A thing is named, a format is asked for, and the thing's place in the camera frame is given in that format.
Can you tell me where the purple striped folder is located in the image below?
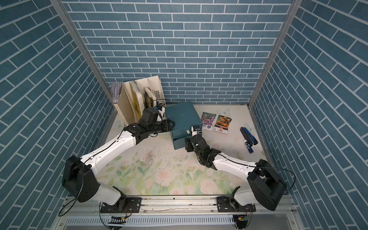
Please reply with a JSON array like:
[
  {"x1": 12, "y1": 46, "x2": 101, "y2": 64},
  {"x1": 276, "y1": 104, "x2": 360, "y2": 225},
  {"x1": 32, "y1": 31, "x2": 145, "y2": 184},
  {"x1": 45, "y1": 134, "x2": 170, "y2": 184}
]
[{"x1": 111, "y1": 81, "x2": 123, "y2": 104}]

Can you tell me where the blue stapler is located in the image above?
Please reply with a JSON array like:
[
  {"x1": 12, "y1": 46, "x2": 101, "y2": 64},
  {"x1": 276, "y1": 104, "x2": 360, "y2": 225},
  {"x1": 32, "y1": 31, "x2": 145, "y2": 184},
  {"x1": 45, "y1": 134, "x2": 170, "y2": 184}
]
[{"x1": 243, "y1": 127, "x2": 258, "y2": 145}]

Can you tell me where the dark sunflower cover book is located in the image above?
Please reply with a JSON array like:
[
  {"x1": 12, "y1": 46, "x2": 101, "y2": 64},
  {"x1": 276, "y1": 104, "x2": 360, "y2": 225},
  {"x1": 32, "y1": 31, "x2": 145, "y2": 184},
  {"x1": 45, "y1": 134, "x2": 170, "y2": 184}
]
[{"x1": 144, "y1": 87, "x2": 157, "y2": 108}]

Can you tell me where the purple flower seed bag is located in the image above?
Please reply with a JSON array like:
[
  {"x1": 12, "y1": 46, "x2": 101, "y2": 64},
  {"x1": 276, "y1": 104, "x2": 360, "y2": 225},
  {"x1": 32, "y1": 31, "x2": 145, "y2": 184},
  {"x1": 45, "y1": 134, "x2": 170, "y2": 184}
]
[{"x1": 201, "y1": 112, "x2": 217, "y2": 130}]

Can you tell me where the small blue white tube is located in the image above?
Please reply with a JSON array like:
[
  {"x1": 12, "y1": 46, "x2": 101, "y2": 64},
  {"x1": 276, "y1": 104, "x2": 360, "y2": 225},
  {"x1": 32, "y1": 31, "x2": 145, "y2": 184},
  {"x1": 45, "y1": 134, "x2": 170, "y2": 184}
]
[{"x1": 243, "y1": 140, "x2": 254, "y2": 154}]

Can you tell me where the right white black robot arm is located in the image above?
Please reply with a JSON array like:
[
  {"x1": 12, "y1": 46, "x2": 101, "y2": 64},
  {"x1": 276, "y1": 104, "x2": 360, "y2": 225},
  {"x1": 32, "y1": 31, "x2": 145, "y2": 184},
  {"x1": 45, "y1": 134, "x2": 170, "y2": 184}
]
[{"x1": 186, "y1": 135, "x2": 287, "y2": 211}]

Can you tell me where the teal three-drawer cabinet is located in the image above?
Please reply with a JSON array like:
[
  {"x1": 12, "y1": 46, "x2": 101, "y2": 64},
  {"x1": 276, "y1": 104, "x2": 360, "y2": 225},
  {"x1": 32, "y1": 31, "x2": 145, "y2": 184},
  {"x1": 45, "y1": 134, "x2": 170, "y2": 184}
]
[{"x1": 165, "y1": 102, "x2": 202, "y2": 150}]

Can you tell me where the white file organizer rack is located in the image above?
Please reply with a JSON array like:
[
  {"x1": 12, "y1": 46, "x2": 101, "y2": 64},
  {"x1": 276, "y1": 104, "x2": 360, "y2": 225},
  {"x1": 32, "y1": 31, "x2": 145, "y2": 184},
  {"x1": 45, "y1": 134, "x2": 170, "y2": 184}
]
[{"x1": 113, "y1": 76, "x2": 166, "y2": 126}]

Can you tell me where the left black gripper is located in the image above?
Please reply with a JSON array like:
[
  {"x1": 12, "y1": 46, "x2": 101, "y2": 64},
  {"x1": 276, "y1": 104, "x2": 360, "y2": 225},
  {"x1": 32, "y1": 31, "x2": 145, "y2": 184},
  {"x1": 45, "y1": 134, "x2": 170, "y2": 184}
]
[{"x1": 147, "y1": 119, "x2": 176, "y2": 135}]

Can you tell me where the aluminium mounting rail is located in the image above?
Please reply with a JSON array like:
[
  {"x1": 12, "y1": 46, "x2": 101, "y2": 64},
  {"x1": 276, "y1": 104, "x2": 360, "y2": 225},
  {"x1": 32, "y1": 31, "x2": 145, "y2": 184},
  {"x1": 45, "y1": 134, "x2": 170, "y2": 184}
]
[{"x1": 61, "y1": 195, "x2": 297, "y2": 216}]

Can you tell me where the yellow cover book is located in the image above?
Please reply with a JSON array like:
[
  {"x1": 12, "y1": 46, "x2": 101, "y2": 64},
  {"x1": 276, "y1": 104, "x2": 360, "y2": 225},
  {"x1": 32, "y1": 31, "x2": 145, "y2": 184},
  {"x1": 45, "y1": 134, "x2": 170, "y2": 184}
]
[{"x1": 129, "y1": 81, "x2": 145, "y2": 122}]

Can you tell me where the black stapler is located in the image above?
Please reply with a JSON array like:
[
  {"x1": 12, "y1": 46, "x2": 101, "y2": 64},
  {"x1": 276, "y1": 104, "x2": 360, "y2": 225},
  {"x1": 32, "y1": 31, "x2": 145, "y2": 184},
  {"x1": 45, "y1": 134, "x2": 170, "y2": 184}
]
[{"x1": 240, "y1": 127, "x2": 253, "y2": 147}]

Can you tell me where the orange flower seed bag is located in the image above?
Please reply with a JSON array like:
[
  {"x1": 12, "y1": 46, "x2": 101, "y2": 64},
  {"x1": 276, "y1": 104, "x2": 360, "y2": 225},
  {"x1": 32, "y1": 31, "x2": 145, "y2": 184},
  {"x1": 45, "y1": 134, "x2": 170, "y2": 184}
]
[{"x1": 213, "y1": 115, "x2": 232, "y2": 135}]

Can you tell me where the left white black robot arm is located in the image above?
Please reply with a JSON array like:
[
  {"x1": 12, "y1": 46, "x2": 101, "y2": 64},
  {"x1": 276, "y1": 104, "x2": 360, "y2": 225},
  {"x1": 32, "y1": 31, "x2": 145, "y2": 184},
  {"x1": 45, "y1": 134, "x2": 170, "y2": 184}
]
[{"x1": 61, "y1": 107, "x2": 175, "y2": 213}]

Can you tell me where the floral table mat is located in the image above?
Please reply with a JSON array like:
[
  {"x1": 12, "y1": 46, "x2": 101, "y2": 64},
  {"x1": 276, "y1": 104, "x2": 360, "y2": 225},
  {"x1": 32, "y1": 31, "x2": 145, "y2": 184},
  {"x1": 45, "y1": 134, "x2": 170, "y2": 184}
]
[{"x1": 96, "y1": 104, "x2": 266, "y2": 196}]

